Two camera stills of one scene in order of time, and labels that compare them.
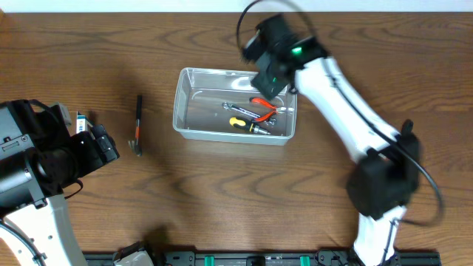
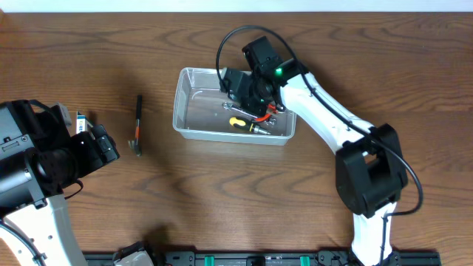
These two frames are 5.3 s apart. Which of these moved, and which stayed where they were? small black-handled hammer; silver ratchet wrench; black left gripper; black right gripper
Moved: black right gripper
Stayed: small black-handled hammer; silver ratchet wrench; black left gripper
